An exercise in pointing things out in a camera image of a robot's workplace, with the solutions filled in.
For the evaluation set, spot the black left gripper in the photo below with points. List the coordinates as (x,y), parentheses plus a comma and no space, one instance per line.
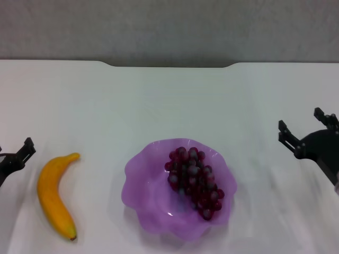
(8,166)

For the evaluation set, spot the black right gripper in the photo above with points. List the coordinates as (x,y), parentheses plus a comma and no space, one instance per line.
(321,148)

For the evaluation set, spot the yellow banana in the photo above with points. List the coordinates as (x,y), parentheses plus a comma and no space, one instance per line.
(50,190)

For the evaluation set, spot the dark red grape bunch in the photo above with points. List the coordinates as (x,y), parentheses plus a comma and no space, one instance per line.
(190,174)

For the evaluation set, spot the purple translucent plastic bowl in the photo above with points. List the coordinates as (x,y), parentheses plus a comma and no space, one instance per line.
(148,190)

